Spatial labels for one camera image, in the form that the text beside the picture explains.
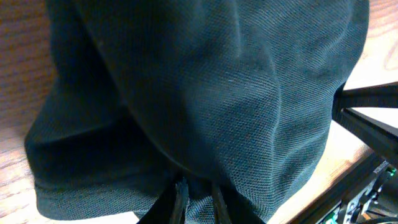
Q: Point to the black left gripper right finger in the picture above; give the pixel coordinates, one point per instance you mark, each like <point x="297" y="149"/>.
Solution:
<point x="230" y="208"/>

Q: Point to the black logo t-shirt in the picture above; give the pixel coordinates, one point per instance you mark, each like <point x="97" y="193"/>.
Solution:
<point x="237" y="93"/>

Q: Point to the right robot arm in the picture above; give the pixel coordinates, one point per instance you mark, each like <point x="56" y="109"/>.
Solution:
<point x="380" y="137"/>

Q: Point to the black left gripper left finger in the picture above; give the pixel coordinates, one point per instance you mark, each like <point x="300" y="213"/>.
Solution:
<point x="170" y="207"/>

